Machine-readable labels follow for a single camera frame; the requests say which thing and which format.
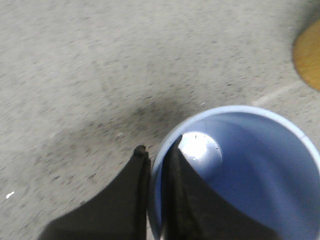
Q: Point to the blue plastic cup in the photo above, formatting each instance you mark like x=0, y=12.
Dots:
x=258, y=161

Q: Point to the bamboo cylinder holder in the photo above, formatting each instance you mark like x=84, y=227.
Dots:
x=306, y=55

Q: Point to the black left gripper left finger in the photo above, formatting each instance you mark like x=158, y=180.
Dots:
x=118, y=212

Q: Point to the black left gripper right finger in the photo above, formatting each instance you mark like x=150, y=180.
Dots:
x=191, y=210

